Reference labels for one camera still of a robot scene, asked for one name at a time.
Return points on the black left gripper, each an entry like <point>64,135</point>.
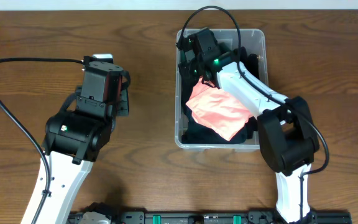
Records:
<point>123,101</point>

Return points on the clear plastic storage bin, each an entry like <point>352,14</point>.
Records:
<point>254,42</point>

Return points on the plain black garment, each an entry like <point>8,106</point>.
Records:
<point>250,61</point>

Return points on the pink garment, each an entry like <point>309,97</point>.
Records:
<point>220,112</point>

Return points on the dark green garment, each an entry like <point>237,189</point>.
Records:
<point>225,46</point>

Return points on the dark navy garment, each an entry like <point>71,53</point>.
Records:
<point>199,134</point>

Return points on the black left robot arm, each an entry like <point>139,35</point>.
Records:
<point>74,137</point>

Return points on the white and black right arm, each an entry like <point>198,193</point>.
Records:
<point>287,136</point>

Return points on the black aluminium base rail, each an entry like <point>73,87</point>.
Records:
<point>102,213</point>

